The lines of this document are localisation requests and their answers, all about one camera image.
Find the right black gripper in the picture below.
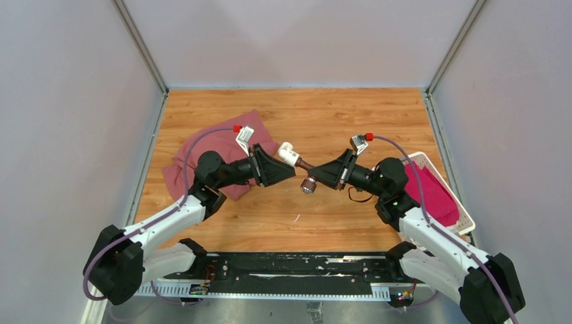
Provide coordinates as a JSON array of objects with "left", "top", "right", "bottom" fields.
[{"left": 308, "top": 148, "right": 387, "bottom": 198}]

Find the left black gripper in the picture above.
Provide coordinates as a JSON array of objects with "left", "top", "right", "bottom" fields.
[{"left": 214, "top": 144, "right": 295, "bottom": 190}]

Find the white pipe elbow fitting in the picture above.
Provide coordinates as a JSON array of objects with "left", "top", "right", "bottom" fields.
[{"left": 277, "top": 142, "right": 300, "bottom": 167}]

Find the brown metal water faucet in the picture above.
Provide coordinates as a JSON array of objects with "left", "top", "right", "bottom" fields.
[{"left": 295, "top": 157, "right": 317, "bottom": 194}]

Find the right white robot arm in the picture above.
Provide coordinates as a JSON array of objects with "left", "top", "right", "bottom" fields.
[{"left": 308, "top": 150, "right": 525, "bottom": 323}]

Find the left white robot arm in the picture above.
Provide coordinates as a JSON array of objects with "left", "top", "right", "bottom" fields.
[{"left": 83, "top": 144, "right": 298, "bottom": 305}]

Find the dusty pink cloth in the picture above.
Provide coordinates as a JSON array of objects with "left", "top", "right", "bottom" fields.
[{"left": 162, "top": 109, "right": 279, "bottom": 200}]

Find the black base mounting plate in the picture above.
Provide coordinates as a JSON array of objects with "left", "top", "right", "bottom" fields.
[{"left": 166, "top": 252, "right": 415, "bottom": 293}]

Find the magenta cloth in basket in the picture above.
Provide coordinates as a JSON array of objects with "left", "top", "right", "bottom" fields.
[{"left": 405, "top": 162, "right": 459, "bottom": 226}]

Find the white plastic basket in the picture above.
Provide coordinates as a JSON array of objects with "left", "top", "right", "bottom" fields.
[{"left": 399, "top": 151, "right": 476, "bottom": 236}]

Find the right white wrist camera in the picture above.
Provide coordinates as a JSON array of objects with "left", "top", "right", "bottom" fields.
[{"left": 349, "top": 134, "right": 368, "bottom": 156}]

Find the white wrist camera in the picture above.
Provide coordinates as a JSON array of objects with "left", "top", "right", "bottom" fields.
[
  {"left": 235, "top": 126, "right": 254, "bottom": 156},
  {"left": 349, "top": 134, "right": 368, "bottom": 156}
]

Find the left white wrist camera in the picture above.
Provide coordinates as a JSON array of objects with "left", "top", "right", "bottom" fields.
[{"left": 235, "top": 126, "right": 254, "bottom": 156}]

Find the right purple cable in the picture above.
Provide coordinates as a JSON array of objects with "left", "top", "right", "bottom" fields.
[{"left": 364, "top": 132, "right": 521, "bottom": 324}]

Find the purple cable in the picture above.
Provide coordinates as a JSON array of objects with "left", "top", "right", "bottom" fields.
[
  {"left": 82, "top": 126, "right": 243, "bottom": 306},
  {"left": 364, "top": 132, "right": 521, "bottom": 324}
]

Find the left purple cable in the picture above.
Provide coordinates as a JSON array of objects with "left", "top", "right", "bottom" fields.
[{"left": 82, "top": 126, "right": 243, "bottom": 306}]

